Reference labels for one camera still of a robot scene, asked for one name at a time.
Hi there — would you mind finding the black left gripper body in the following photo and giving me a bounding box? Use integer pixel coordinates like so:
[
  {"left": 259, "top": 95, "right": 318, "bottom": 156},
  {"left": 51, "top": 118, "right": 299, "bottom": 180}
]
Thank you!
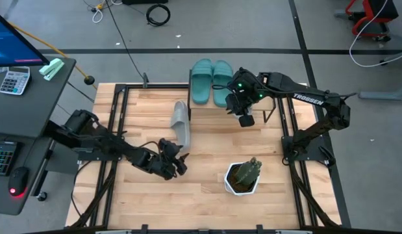
[{"left": 149, "top": 138, "right": 184, "bottom": 181}]

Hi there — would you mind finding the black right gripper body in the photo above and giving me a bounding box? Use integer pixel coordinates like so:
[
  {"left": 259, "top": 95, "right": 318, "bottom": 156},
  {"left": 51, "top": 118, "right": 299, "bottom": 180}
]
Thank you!
[{"left": 225, "top": 90, "right": 254, "bottom": 117}]

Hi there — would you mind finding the teal rubber slide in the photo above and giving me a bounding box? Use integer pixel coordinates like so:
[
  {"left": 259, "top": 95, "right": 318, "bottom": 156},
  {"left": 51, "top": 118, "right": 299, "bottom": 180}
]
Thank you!
[
  {"left": 212, "top": 59, "right": 235, "bottom": 109},
  {"left": 190, "top": 58, "right": 215, "bottom": 105}
]

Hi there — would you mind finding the grey rubber slide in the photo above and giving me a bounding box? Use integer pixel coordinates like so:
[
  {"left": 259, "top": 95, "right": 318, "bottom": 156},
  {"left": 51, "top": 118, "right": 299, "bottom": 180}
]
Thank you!
[{"left": 169, "top": 99, "right": 192, "bottom": 153}]

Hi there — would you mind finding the green cactus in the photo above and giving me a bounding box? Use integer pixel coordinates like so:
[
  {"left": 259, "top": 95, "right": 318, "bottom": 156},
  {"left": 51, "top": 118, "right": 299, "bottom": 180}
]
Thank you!
[{"left": 234, "top": 156, "right": 264, "bottom": 187}]

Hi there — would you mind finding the dark potting soil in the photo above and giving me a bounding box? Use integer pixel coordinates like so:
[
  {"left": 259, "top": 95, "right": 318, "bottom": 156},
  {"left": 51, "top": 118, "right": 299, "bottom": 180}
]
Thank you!
[{"left": 227, "top": 173, "right": 255, "bottom": 193}]

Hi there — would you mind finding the white plant pot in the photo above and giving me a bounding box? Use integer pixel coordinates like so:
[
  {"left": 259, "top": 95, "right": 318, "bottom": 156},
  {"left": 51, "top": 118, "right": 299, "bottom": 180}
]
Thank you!
[{"left": 223, "top": 162, "right": 261, "bottom": 197}]

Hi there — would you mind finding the silver aluminium extrusion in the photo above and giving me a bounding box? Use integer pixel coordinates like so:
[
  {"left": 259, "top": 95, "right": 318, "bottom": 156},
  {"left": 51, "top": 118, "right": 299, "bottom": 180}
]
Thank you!
[
  {"left": 274, "top": 229, "right": 314, "bottom": 234},
  {"left": 94, "top": 229, "right": 134, "bottom": 234}
]

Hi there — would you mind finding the grey desk foot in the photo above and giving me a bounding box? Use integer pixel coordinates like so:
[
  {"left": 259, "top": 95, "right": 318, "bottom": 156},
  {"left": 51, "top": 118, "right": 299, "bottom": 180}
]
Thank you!
[{"left": 357, "top": 48, "right": 402, "bottom": 102}]

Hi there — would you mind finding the black desk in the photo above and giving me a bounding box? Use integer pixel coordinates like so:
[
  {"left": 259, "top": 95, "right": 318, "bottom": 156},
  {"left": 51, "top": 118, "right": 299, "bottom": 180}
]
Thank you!
[{"left": 0, "top": 56, "right": 78, "bottom": 216}]

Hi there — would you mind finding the mint green stapler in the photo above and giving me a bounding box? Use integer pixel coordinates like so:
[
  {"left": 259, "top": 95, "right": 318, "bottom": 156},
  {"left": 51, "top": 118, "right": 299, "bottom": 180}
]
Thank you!
[{"left": 38, "top": 57, "right": 66, "bottom": 82}]

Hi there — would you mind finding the red and black chair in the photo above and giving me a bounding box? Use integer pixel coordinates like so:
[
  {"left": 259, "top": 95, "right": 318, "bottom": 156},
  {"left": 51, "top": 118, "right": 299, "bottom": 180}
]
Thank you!
[{"left": 333, "top": 0, "right": 400, "bottom": 43}]

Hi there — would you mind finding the black mouse with red light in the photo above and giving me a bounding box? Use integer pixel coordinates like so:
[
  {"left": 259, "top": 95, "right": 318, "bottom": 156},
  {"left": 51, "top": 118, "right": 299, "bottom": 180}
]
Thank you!
[{"left": 7, "top": 166, "right": 31, "bottom": 198}]

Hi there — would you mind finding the backlit black keyboard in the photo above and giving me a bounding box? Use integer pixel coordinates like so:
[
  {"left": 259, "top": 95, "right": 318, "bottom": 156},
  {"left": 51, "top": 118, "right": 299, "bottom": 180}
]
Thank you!
[{"left": 0, "top": 140, "right": 19, "bottom": 177}]

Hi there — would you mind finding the white calculator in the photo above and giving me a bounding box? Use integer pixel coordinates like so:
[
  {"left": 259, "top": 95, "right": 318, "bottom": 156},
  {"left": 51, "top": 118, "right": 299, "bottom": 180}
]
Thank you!
[{"left": 0, "top": 66, "right": 32, "bottom": 96}]

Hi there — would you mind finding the computer monitor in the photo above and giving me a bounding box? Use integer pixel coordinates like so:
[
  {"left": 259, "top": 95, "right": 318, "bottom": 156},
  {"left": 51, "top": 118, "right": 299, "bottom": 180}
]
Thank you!
[{"left": 0, "top": 8, "right": 51, "bottom": 69}]

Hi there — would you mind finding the black metal table frame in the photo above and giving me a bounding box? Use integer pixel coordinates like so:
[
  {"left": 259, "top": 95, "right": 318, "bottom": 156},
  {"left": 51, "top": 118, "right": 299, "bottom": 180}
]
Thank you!
[{"left": 64, "top": 83, "right": 351, "bottom": 234}]

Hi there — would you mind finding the long black cable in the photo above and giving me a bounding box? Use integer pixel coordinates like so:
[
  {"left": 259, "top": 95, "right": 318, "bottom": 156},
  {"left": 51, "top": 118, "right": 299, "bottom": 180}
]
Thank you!
[{"left": 103, "top": 0, "right": 147, "bottom": 83}]

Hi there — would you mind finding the coiled black cable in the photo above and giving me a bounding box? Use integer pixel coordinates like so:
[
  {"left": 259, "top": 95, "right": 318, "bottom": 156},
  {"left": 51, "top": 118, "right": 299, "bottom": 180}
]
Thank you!
[{"left": 145, "top": 3, "right": 172, "bottom": 28}]

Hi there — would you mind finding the long white cable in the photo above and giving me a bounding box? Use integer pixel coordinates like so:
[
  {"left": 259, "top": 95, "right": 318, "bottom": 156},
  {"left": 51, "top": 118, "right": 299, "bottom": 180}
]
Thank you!
[{"left": 348, "top": 0, "right": 402, "bottom": 69}]

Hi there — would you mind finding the white cable with yellow plug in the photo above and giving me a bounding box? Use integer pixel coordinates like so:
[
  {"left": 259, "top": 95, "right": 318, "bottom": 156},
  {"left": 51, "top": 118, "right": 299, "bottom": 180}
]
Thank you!
[{"left": 82, "top": 0, "right": 124, "bottom": 25}]

